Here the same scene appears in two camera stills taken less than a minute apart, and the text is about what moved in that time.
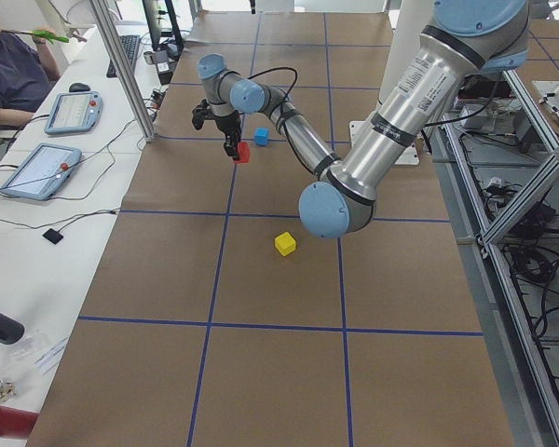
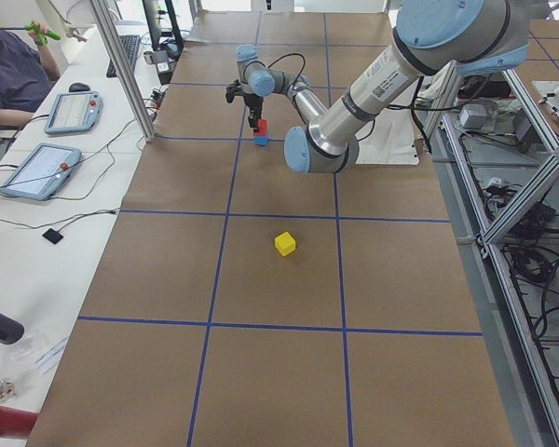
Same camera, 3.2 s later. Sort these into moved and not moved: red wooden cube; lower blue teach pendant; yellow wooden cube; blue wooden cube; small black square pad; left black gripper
Moved: red wooden cube; left black gripper
Not moved: yellow wooden cube; blue wooden cube; lower blue teach pendant; small black square pad
